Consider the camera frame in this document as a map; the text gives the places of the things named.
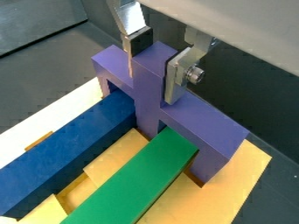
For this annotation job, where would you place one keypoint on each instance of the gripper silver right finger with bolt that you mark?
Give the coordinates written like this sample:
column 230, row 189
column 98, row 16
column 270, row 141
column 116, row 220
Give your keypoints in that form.
column 184, row 69

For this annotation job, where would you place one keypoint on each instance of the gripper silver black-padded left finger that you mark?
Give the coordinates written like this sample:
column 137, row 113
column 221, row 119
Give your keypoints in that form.
column 137, row 34

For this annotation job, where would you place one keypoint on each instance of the purple cross-shaped block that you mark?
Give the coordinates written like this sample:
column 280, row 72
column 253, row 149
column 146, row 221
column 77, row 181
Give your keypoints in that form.
column 140, row 76

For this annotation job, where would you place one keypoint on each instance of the yellow slotted board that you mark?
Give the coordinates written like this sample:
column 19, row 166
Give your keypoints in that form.
column 188, row 203

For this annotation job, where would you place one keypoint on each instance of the green long bar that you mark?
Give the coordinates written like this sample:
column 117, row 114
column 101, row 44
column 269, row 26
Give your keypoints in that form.
column 129, row 193

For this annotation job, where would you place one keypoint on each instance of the blue long bar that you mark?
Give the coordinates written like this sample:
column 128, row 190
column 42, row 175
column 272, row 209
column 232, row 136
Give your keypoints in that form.
column 49, row 167

